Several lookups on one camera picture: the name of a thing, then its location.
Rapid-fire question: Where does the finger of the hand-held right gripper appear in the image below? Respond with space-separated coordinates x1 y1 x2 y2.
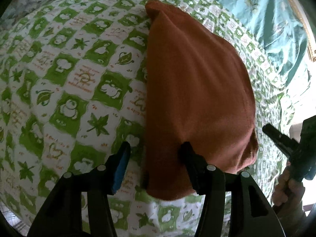
262 124 300 157

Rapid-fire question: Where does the person's right hand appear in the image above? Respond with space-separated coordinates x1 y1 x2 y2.
273 170 304 206

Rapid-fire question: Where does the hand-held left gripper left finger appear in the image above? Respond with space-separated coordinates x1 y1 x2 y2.
27 141 131 237

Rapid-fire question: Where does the teal floral quilt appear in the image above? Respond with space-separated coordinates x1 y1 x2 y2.
205 0 311 89

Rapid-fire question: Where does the green checkered bed sheet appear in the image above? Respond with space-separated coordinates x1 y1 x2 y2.
0 0 309 237

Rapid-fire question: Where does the orange knit sweater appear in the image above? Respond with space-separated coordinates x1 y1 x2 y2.
143 0 259 201

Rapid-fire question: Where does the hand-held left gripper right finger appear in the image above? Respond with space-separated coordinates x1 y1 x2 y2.
179 142 287 237

